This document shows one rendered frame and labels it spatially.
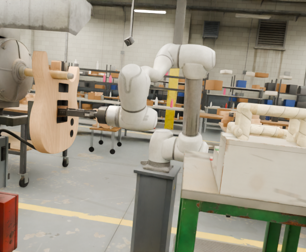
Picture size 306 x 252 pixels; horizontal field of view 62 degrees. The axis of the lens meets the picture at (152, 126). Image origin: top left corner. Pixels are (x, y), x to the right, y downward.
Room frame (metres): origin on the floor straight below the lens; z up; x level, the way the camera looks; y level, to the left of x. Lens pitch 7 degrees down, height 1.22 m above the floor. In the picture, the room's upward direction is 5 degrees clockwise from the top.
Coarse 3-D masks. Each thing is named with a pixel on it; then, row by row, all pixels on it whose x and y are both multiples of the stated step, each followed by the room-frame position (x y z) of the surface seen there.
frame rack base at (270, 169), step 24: (240, 144) 0.73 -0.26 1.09; (264, 144) 0.72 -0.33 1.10; (288, 144) 0.74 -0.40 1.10; (216, 168) 0.88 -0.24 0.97; (240, 168) 0.73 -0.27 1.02; (264, 168) 0.72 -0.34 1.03; (288, 168) 0.71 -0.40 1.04; (240, 192) 0.73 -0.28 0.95; (264, 192) 0.72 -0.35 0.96; (288, 192) 0.71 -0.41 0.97
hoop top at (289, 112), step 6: (252, 108) 0.74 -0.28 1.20; (258, 108) 0.74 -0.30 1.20; (264, 108) 0.74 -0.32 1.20; (270, 108) 0.74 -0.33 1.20; (276, 108) 0.73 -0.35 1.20; (282, 108) 0.73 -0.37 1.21; (288, 108) 0.73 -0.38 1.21; (294, 108) 0.73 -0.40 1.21; (300, 108) 0.73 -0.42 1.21; (258, 114) 0.75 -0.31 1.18; (264, 114) 0.74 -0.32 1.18; (270, 114) 0.74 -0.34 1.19; (276, 114) 0.73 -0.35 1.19; (282, 114) 0.73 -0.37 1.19; (288, 114) 0.73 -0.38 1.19; (294, 114) 0.73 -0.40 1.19; (300, 114) 0.72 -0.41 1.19
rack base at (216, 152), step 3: (216, 147) 1.00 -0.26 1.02; (216, 150) 0.95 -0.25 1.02; (213, 153) 1.04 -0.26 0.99; (216, 153) 0.93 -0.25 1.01; (213, 156) 1.02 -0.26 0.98; (216, 156) 0.92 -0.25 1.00; (213, 159) 1.01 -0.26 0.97; (216, 159) 0.91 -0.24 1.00; (213, 162) 0.99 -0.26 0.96; (216, 162) 0.90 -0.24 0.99; (213, 165) 0.98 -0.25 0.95; (216, 165) 0.89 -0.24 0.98; (213, 168) 0.97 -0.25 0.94; (213, 171) 0.96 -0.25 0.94
